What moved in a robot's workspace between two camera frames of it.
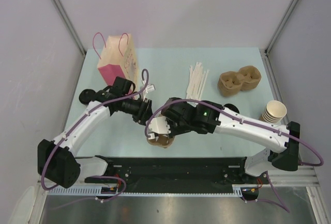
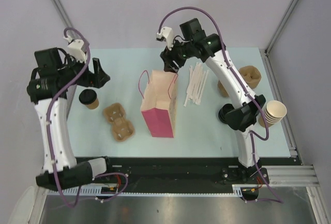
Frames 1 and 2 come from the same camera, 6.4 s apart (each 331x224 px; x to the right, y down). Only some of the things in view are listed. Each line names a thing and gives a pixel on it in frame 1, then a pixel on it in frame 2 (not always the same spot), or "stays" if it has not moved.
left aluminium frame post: [63, 13] stays
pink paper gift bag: [117, 59] -> [158, 106]
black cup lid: [86, 95] stays
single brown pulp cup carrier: [162, 140] -> [122, 128]
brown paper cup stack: [274, 112] stays
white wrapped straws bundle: [197, 78] stays
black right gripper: [173, 132] -> [168, 56]
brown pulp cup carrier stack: [231, 83] stays
